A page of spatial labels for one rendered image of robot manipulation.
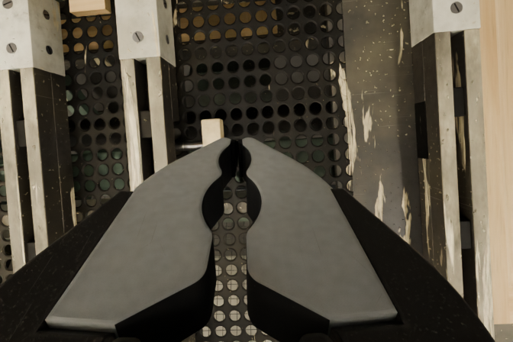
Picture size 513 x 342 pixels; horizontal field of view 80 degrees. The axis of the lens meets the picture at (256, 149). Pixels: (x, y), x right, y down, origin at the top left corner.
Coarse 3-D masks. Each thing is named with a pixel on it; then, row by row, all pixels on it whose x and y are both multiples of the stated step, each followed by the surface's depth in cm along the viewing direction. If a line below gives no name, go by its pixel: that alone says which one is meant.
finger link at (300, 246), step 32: (256, 160) 10; (288, 160) 10; (256, 192) 9; (288, 192) 9; (320, 192) 9; (256, 224) 8; (288, 224) 8; (320, 224) 8; (256, 256) 7; (288, 256) 7; (320, 256) 7; (352, 256) 7; (256, 288) 6; (288, 288) 6; (320, 288) 6; (352, 288) 6; (256, 320) 7; (288, 320) 6; (320, 320) 6; (352, 320) 6; (384, 320) 6
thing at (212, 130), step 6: (204, 120) 48; (210, 120) 48; (216, 120) 48; (222, 120) 50; (204, 126) 48; (210, 126) 48; (216, 126) 48; (222, 126) 50; (204, 132) 48; (210, 132) 48; (216, 132) 48; (222, 132) 49; (204, 138) 48; (210, 138) 48; (216, 138) 48; (204, 144) 48
